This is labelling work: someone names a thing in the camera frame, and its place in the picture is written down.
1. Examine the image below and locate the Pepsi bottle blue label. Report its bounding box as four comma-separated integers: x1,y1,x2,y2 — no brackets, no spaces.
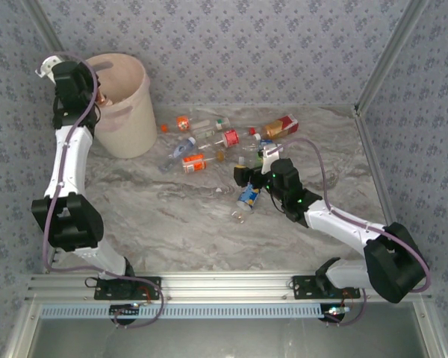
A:
235,183,262,212

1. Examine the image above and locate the clear bottle lime label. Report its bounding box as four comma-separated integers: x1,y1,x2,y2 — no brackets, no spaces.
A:
237,147,265,168

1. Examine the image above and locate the clear bottle red label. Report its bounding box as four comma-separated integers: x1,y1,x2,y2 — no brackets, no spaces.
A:
211,127,257,149

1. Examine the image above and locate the clear bottle white green cap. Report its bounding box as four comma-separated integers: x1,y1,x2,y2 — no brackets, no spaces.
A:
191,116,231,132

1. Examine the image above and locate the orange label bottle tan cap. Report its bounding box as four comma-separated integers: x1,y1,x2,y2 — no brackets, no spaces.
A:
181,151,225,175

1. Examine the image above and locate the clear bottle blue purple label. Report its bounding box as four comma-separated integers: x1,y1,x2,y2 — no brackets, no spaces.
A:
158,136,197,175

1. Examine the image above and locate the cream plastic bin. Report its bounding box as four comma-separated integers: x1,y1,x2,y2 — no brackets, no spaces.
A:
84,53,158,160

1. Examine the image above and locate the small circuit board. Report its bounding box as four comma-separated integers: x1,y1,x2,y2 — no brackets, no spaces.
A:
110,304,141,318
320,304,351,322

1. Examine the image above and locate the purple cable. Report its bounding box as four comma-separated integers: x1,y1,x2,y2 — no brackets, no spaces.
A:
264,137,432,294
43,51,165,330

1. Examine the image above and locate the aluminium frame post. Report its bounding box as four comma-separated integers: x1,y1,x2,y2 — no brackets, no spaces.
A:
22,0,63,53
354,0,430,117

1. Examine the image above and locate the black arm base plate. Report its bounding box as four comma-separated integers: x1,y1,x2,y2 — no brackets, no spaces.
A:
93,275,162,301
292,274,361,301

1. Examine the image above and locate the aluminium mounting rail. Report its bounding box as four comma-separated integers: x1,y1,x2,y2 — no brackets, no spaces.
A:
25,271,432,304

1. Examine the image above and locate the white slotted cable duct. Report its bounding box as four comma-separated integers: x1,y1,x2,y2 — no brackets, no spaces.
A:
40,304,322,320

